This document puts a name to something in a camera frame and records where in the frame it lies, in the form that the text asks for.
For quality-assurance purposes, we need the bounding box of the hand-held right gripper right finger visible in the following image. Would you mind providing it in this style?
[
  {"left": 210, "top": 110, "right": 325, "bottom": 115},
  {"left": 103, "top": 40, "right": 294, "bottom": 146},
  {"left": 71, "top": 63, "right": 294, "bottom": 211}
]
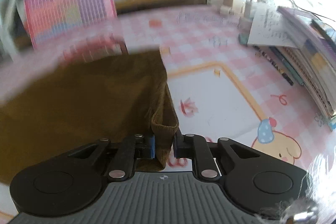
[{"left": 172, "top": 132, "right": 253, "bottom": 180}]

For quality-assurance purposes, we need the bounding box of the wooden shelf board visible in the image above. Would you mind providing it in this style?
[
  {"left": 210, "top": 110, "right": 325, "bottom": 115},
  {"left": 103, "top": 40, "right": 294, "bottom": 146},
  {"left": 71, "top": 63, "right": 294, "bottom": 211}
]
[{"left": 115, "top": 0, "right": 238, "bottom": 15}]

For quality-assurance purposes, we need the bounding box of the white shelf frame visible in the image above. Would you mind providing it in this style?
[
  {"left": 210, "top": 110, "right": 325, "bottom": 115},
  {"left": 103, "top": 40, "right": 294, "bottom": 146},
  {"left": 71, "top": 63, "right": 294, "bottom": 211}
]
[{"left": 0, "top": 0, "right": 243, "bottom": 63}]

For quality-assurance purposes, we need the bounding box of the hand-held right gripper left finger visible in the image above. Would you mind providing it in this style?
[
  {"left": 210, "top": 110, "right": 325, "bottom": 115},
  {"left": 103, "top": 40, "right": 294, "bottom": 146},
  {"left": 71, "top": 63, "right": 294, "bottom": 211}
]
[{"left": 63, "top": 133, "right": 156, "bottom": 183}]

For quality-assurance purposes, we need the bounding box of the beige cardboard holder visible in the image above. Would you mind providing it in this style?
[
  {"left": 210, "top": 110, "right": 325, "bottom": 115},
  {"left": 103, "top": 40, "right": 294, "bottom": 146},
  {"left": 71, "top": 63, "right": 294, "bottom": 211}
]
[{"left": 220, "top": 0, "right": 246, "bottom": 16}]

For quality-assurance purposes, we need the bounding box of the olive brown knit garment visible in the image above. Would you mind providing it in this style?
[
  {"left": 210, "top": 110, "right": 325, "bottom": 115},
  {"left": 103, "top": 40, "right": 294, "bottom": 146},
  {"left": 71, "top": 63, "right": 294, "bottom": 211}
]
[{"left": 0, "top": 49, "right": 180, "bottom": 186}]

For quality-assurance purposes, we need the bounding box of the pink learning tablet toy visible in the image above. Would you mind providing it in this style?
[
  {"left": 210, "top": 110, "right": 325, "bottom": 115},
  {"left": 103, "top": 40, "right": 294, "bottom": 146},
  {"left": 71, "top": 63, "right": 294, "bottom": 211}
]
[{"left": 23, "top": 0, "right": 118, "bottom": 49}]

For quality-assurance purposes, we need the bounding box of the teal pen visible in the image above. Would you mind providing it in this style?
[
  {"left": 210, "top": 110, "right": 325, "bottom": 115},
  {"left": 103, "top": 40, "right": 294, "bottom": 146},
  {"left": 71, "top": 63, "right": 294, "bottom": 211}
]
[{"left": 270, "top": 46, "right": 305, "bottom": 86}]

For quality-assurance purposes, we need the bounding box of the stack of notebooks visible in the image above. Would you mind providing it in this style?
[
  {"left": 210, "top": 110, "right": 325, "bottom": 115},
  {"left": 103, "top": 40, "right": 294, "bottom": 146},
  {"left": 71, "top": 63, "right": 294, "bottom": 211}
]
[{"left": 276, "top": 6, "right": 336, "bottom": 131}]

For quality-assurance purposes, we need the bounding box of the black pen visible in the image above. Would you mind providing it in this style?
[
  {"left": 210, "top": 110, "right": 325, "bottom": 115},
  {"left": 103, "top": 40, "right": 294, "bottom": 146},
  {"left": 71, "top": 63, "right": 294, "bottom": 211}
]
[{"left": 254, "top": 46, "right": 295, "bottom": 86}]

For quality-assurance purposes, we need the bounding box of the pink checked cartoon desk mat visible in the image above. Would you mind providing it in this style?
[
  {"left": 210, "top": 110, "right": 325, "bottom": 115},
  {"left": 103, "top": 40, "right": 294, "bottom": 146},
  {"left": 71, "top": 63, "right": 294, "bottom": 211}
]
[{"left": 0, "top": 4, "right": 336, "bottom": 214}]

